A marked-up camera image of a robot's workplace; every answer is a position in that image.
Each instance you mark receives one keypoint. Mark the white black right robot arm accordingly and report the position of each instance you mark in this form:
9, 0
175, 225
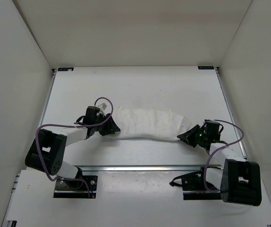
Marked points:
226, 175

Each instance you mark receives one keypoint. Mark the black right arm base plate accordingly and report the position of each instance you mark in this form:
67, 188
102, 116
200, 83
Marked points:
193, 187

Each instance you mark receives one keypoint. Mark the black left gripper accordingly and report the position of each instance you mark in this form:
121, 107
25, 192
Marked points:
111, 127

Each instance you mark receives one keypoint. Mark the blue label sticker left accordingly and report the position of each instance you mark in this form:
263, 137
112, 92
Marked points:
65, 69

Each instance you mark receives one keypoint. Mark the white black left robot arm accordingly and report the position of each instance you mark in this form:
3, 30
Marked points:
47, 150

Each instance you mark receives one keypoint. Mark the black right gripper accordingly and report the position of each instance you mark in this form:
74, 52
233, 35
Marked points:
187, 137

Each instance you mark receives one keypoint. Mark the blue label sticker right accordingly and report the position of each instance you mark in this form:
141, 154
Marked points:
205, 67

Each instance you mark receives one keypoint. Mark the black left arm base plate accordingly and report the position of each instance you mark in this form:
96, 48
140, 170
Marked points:
77, 189

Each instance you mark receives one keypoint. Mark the white pleated skirt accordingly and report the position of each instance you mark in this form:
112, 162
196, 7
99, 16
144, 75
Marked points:
163, 125

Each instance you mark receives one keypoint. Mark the blue label sticker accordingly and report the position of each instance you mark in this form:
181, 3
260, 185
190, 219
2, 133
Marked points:
65, 69
205, 67

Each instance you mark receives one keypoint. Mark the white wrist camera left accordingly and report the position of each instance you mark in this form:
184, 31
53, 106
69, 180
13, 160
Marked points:
102, 108

